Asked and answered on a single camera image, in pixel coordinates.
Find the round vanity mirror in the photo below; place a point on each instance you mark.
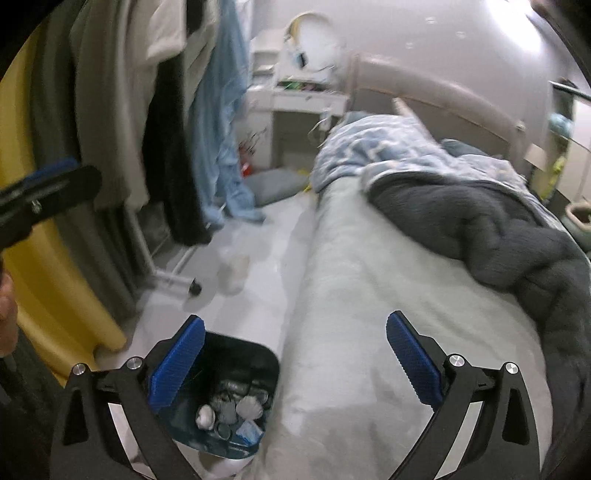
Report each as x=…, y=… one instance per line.
x=313, y=42

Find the light green bed sheet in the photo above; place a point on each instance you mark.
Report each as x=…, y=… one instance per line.
x=345, y=409

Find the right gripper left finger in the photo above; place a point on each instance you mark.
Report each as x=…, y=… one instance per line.
x=85, y=441

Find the black hanging garment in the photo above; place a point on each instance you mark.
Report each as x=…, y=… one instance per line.
x=166, y=161

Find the white clothes rack base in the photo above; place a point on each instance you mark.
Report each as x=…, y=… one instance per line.
x=171, y=277

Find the grey upholstered headboard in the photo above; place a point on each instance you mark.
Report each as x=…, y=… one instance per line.
x=449, y=110

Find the grey floor cushion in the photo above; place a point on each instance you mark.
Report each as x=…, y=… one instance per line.
x=274, y=185

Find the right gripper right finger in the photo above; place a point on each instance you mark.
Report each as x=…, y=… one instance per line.
x=504, y=442

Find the grey hanging coat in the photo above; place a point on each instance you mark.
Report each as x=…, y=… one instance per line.
x=93, y=78

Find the white wardrobe cabinet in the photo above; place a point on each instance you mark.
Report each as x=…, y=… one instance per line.
x=560, y=164

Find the yellow hanging garment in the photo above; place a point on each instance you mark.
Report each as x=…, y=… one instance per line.
x=58, y=312

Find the green plush pet bed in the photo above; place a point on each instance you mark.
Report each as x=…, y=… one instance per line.
x=576, y=220

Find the blue patterned duvet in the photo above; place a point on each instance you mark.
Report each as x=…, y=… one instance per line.
x=374, y=146

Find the white vanity desk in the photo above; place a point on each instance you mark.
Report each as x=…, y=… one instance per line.
x=280, y=128

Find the person left hand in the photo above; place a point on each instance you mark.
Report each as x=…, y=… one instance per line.
x=8, y=316

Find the white tissue ball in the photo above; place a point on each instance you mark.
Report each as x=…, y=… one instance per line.
x=205, y=418

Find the teal pillow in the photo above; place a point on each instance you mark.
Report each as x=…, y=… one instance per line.
x=458, y=148

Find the dark grey fleece blanket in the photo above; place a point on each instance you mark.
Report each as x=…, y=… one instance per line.
x=507, y=246

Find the light blue hanging garment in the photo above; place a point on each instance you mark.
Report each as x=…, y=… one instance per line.
x=213, y=149

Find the dark trash bin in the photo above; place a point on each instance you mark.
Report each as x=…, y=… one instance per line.
x=238, y=379

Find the blue tissue packet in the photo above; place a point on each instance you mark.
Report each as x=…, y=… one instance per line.
x=249, y=433

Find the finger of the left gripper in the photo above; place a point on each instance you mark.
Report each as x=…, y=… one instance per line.
x=50, y=168
x=45, y=194

